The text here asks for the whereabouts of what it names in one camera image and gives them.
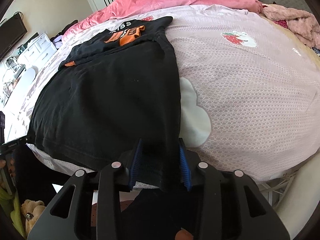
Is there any black long-sleeve shirt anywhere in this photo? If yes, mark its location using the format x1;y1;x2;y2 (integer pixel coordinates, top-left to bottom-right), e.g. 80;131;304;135
28;16;181;189

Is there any dark clothes pile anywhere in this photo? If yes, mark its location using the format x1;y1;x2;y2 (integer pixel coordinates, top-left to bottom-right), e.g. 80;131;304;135
50;20;78;42

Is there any person left hand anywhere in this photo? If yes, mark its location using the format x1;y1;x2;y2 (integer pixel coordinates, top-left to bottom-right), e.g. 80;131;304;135
1;154;16;189

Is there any person right hand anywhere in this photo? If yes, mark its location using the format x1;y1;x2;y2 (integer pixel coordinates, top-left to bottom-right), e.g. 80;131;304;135
175;229;194;240

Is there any plush teddy toy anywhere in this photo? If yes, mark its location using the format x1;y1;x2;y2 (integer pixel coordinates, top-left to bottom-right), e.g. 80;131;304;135
21;199;46;236

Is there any white drawer chest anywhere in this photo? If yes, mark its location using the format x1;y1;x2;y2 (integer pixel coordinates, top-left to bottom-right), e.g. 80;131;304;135
17;33;57;70

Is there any black flat television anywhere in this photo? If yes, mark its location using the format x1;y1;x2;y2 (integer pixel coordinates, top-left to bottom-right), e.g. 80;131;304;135
0;13;27;60

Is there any lilac patterned bed sheet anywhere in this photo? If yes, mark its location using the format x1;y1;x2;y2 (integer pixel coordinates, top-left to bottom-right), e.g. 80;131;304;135
23;5;319;181

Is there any beige blanket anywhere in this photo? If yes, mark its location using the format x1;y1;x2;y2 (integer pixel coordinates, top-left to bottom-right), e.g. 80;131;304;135
260;11;319;68

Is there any light pink fluffy garment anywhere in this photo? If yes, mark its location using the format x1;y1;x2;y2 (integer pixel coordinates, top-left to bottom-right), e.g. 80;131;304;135
262;4;319;49

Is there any pink plush duvet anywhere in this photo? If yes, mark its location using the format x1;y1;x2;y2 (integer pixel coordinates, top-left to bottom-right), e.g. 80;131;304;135
62;0;263;43

